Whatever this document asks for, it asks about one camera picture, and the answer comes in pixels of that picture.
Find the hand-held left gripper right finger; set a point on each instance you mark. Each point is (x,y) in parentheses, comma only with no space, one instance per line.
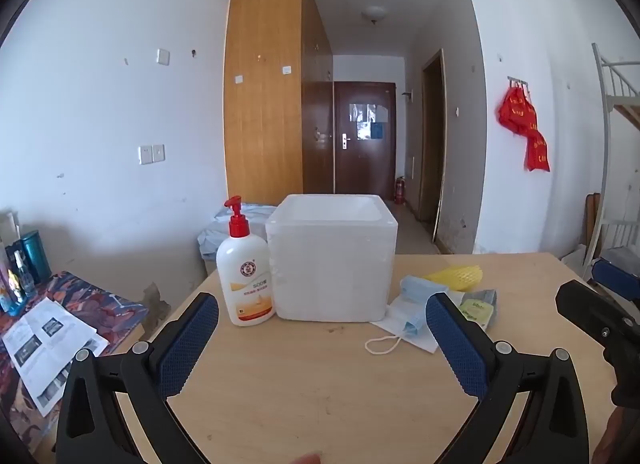
(457,344)

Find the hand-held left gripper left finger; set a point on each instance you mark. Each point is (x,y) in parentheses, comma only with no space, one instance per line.
(190,339)

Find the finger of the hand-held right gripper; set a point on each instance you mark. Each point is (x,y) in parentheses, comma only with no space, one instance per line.
(585,301)

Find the green wipe packet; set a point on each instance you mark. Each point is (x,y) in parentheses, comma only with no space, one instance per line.
(475,309)

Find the yellow foam net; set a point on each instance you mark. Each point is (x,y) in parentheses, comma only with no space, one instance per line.
(455,276)

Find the blue face mask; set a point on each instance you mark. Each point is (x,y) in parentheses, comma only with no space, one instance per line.
(415,289)

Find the white foam box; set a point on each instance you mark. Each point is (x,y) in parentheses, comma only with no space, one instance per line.
(330,274)

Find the person's right forearm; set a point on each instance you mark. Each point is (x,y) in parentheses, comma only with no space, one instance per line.
(625,436)

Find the person's left hand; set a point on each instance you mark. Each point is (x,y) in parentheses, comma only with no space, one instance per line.
(306,459)

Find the brown wooden board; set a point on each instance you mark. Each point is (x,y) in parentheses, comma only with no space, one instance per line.
(594,229)

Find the white lotion pump bottle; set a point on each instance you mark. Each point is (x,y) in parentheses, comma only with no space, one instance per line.
(245,284)

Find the light blue bed sheet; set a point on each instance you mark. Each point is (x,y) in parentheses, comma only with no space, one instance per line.
(215,239)

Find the printed paper booklet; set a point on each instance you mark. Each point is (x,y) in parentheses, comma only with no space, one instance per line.
(45,334)

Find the red printed bag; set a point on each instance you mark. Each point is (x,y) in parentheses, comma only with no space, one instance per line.
(537,152)

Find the red fire extinguisher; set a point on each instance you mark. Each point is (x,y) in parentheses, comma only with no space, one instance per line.
(399,191)

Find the teal bottle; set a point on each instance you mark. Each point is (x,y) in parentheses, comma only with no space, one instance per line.
(36,256)

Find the clear spray bottle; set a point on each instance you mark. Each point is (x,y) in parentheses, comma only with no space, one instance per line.
(20,271)

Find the dark brown door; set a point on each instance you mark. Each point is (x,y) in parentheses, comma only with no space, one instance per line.
(365,169)

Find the red hanging bags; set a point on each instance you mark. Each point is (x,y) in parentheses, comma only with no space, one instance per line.
(515,112)

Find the blue door notice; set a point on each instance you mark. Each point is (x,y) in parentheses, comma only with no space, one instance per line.
(377,131)

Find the wooden wardrobe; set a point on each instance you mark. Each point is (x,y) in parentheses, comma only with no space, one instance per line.
(260,119)

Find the grey door notice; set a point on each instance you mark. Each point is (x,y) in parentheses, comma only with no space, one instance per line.
(367,112)

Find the round ceiling lamp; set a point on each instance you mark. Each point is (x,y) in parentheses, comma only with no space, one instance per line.
(375,13)

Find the white metal bed frame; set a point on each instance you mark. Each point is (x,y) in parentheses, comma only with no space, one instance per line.
(611,144)

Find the double white wall socket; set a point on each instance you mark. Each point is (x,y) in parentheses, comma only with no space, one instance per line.
(151,154)

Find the wooden side door frame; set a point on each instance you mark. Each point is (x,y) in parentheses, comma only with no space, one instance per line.
(432,144)

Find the metal wall hook rack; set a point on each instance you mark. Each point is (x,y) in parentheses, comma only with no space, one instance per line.
(517,79)

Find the small wall bracket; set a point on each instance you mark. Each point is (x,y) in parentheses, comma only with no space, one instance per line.
(406,95)

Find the white wall switch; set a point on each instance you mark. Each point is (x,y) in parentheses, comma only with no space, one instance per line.
(163,56)

